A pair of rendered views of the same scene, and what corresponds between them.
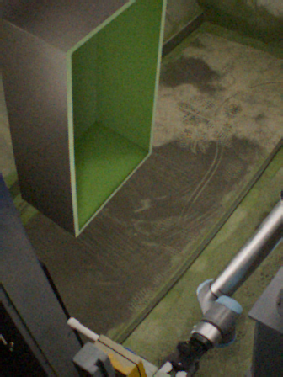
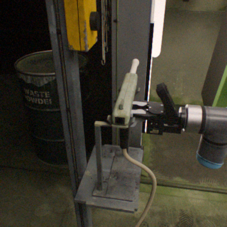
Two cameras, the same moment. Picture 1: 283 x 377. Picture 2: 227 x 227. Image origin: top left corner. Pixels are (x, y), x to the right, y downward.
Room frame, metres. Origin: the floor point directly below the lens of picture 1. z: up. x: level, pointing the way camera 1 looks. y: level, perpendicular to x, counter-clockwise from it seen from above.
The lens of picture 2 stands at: (0.30, -0.46, 1.48)
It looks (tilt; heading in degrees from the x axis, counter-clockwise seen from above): 32 degrees down; 54
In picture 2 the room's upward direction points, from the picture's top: straight up
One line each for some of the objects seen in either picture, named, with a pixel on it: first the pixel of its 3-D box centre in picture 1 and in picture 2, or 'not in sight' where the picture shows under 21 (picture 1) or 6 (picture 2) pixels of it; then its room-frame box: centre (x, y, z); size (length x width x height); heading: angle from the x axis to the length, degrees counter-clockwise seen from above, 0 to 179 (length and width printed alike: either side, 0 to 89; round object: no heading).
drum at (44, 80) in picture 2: not in sight; (59, 108); (0.93, 1.24, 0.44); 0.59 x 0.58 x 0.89; 115
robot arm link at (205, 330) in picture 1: (205, 336); (190, 118); (0.86, -0.11, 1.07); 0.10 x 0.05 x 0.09; 44
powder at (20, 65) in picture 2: not in sight; (52, 62); (0.93, 1.24, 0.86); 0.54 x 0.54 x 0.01
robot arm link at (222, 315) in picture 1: (221, 316); (218, 122); (0.92, -0.17, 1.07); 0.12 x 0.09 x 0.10; 134
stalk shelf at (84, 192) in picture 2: not in sight; (112, 173); (0.68, 0.07, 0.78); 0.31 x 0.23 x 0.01; 44
